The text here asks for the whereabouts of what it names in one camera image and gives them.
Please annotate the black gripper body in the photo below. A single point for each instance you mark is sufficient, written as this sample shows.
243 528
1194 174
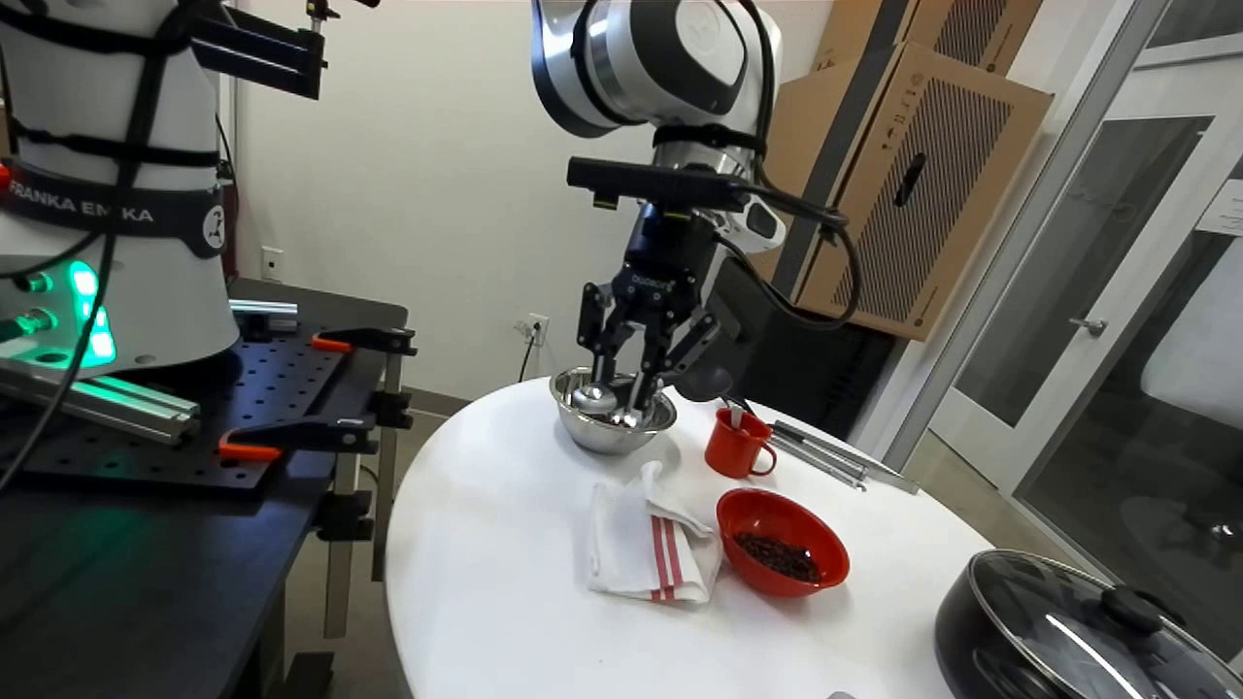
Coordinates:
672 259

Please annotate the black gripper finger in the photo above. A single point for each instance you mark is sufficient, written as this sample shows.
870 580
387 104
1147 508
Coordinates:
676 345
602 324

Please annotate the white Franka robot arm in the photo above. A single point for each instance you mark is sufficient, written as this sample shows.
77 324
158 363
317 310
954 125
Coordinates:
116 284

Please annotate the silver metal bowl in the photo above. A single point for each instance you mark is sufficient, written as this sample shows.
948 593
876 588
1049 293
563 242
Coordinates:
608 435

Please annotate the red bowl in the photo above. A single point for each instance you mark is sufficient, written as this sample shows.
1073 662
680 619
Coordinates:
752 516

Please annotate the small silver spoon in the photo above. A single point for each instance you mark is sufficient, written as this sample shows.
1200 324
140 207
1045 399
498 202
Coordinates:
736 413

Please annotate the red mug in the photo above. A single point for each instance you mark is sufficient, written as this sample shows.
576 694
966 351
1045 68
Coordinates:
736 449

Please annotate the black hard case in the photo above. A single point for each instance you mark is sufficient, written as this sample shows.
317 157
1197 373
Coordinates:
803 373

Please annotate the silver metal tongs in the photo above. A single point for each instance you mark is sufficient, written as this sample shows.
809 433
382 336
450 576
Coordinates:
830 449

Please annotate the white towel with red stripes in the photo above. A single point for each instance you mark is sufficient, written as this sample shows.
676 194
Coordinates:
635 547

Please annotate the dark beans pile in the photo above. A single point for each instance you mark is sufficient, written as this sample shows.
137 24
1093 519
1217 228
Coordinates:
779 557

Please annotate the cardboard box with dark stripe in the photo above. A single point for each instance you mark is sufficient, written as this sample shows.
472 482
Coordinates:
856 33

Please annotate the black cooking pot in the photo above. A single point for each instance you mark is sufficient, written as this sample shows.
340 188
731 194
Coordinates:
966 648

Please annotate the glass pot lid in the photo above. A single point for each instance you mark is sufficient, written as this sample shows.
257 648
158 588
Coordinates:
1073 623

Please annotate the black perforated robot platform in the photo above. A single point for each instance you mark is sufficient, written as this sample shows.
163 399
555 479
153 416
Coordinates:
128 585

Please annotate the white wall outlet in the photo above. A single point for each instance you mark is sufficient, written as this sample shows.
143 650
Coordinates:
274 259
534 324

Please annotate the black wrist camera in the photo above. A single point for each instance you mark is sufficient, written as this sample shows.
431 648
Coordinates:
661 184

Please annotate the black camera on stand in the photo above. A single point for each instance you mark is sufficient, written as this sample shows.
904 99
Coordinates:
257 53

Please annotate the aluminium rail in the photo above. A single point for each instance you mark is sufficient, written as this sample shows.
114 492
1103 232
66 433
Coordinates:
103 393

